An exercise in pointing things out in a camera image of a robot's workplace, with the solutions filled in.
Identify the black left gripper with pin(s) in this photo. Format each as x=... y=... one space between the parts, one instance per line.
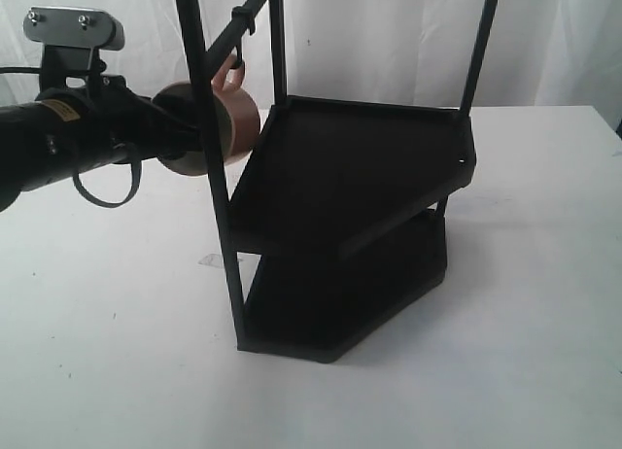
x=118 y=126

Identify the copper pink mug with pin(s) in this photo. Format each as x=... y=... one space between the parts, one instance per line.
x=237 y=116

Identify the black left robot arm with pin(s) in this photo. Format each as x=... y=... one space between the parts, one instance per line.
x=34 y=150

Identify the clear tape piece near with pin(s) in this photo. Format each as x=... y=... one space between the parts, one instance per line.
x=213 y=260

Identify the black two-tier metal rack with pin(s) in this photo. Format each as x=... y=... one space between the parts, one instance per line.
x=337 y=222

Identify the white backdrop curtain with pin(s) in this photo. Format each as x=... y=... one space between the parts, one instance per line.
x=411 y=52

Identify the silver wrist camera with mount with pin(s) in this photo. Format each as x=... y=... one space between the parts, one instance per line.
x=72 y=40

